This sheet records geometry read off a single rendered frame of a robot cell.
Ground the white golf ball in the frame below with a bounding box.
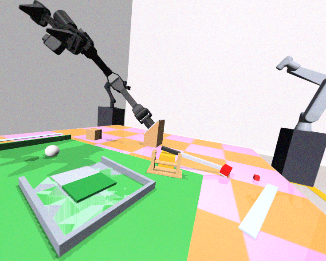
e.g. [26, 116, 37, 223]
[45, 145, 59, 157]

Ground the large green flat mat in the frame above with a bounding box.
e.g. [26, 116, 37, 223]
[0, 139, 203, 261]

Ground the small red cube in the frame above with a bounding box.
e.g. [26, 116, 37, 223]
[253, 174, 260, 181]

